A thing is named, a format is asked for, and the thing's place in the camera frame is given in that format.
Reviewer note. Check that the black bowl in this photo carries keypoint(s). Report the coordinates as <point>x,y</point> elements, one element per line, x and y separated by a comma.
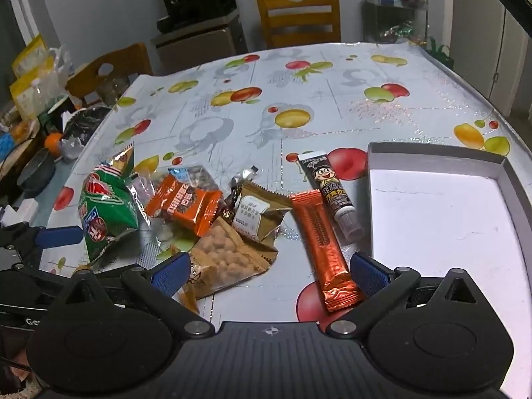
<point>35,170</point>

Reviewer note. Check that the grey cardboard box tray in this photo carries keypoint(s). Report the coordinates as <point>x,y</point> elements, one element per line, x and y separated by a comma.
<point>436,224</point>

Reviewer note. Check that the fruit print tablecloth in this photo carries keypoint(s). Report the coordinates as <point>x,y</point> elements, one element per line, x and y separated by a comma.
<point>291,91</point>

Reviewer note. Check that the dark foil candy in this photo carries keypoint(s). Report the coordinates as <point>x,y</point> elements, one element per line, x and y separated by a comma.
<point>237,191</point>

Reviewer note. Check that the white door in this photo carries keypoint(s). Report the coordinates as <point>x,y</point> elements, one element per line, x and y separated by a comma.
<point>478,29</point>

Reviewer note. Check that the gold packet beige label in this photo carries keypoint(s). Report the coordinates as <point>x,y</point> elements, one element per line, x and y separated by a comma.
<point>253,212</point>

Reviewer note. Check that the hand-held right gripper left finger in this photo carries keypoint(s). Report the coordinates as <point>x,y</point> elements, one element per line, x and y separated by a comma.
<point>172,274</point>

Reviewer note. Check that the black plastic bag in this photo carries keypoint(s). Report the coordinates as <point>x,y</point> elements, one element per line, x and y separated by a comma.
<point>85,124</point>

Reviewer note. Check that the clear nut bag blue label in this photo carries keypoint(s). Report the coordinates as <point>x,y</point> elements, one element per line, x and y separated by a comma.
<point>195,174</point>

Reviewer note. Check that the orange wafer bar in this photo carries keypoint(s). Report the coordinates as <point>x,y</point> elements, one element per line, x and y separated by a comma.
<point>324,249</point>

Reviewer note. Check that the orange snack packet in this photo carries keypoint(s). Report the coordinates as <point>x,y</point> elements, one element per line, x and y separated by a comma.
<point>183,205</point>

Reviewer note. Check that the slim candy stick packet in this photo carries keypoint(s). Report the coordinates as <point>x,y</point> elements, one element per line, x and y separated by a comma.
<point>328,187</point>

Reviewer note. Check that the green chip bag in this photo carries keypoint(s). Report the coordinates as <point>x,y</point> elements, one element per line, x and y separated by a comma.
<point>108,203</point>

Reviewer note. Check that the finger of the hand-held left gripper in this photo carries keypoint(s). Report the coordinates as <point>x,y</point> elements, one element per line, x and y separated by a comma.
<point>58,237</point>

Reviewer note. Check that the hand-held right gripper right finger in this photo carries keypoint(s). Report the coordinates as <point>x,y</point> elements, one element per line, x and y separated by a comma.
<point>368,274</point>

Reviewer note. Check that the yellow carton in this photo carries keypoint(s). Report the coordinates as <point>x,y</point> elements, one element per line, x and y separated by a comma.
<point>29,93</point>
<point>29,56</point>

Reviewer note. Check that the yellow wooden chair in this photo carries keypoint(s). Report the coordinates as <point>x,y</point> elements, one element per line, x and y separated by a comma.
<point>120,66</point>
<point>297,16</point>

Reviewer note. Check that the orange fruit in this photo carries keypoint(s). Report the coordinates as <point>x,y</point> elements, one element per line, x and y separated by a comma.
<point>53,141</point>

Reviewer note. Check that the glass shelf cart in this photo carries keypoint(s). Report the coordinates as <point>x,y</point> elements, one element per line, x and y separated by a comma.
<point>395,20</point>

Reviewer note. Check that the green shopping bag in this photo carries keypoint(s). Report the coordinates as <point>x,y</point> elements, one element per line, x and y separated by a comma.
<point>440,52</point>

